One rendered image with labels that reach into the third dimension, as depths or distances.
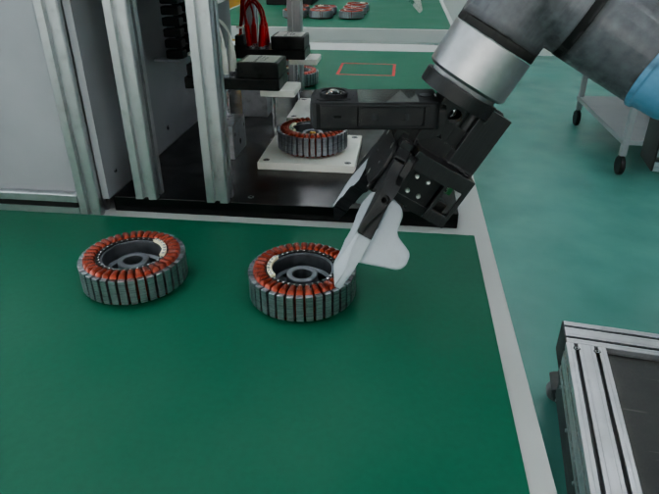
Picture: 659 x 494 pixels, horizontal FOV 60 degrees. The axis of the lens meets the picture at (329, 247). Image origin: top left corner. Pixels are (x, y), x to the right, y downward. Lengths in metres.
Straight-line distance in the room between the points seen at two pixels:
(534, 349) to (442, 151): 1.35
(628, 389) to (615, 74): 1.03
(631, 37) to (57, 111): 0.65
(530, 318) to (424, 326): 1.41
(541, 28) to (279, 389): 0.36
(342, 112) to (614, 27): 0.22
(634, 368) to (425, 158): 1.09
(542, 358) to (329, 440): 1.40
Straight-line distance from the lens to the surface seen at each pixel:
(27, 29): 0.82
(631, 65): 0.52
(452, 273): 0.67
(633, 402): 1.43
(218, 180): 0.78
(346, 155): 0.92
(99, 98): 0.82
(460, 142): 0.54
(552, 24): 0.51
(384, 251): 0.52
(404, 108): 0.51
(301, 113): 1.15
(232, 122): 0.95
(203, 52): 0.74
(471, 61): 0.50
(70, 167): 0.85
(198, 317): 0.60
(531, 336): 1.89
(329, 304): 0.57
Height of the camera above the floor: 1.09
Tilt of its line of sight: 29 degrees down
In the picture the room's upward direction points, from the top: straight up
